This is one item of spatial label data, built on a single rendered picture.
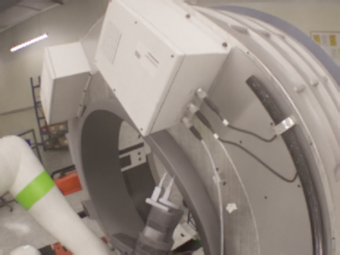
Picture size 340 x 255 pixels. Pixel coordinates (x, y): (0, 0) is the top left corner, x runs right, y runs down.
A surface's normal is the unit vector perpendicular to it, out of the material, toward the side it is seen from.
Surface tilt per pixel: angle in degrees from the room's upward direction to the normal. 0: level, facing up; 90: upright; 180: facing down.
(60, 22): 90
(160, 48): 90
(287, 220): 90
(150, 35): 90
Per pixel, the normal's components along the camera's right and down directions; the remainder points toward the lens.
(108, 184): 0.62, 0.01
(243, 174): -0.76, 0.25
